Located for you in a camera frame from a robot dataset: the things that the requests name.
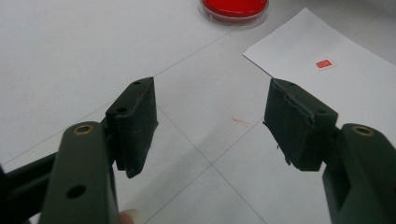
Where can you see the round red ink pad dish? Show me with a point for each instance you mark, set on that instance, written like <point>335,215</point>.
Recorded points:
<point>235,7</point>

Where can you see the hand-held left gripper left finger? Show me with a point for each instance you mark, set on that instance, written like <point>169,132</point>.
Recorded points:
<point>134,124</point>

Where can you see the large white table cover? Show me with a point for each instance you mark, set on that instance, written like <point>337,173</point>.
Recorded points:
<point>77,56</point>

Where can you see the white paper sheet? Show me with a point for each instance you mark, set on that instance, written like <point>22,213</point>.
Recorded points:
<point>342,74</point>

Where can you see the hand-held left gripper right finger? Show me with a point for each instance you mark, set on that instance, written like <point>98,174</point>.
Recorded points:
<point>299,127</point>

